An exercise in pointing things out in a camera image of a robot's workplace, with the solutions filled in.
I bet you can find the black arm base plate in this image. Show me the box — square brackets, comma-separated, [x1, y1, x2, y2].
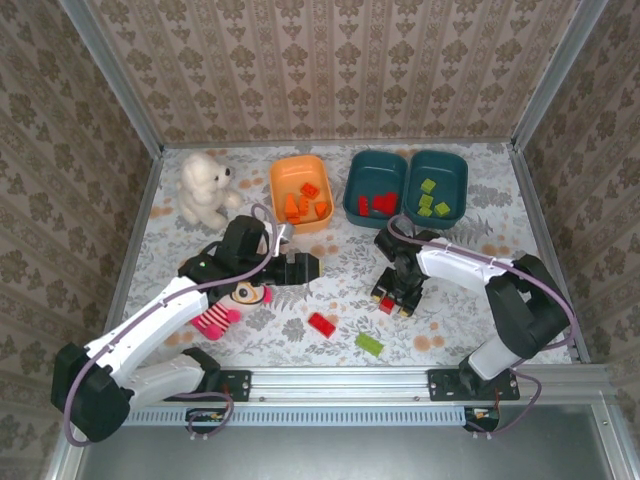
[427, 368, 521, 402]
[163, 368, 252, 404]

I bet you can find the large red lego brick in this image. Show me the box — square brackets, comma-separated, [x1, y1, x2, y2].
[307, 311, 338, 340]

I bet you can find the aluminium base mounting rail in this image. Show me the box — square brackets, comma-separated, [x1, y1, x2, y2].
[74, 366, 614, 401]

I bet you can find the grey metal panel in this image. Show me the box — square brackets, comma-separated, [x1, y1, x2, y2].
[74, 424, 616, 480]

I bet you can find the white plush teddy bear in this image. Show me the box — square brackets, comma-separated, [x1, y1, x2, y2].
[175, 152, 246, 230]

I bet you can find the orange plastic container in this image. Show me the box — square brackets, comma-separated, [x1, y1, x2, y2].
[268, 154, 335, 236]

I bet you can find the aluminium table side rail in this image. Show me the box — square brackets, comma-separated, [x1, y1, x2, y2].
[506, 143, 595, 365]
[93, 148, 166, 365]

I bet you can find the floral table cover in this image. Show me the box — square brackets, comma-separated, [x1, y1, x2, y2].
[107, 142, 574, 369]

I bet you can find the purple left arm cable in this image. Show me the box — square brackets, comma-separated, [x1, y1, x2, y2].
[63, 202, 279, 447]

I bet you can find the teal plastic container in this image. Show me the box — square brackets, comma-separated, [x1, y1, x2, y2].
[343, 150, 411, 230]
[403, 149, 470, 230]

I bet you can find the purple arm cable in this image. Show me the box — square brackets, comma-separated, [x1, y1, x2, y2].
[387, 214, 581, 441]
[63, 202, 279, 447]

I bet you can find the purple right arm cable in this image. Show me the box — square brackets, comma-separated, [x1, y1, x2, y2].
[387, 214, 581, 441]

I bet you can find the aluminium frame post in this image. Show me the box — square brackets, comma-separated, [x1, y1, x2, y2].
[58, 0, 165, 157]
[511, 0, 610, 152]

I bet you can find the black controller board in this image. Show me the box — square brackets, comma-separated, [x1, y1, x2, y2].
[185, 407, 226, 434]
[463, 405, 501, 432]

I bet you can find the pink striped plush doll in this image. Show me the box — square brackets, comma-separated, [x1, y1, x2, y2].
[191, 279, 274, 342]

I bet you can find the slotted grey cable duct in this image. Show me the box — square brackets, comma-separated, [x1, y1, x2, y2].
[122, 405, 469, 427]

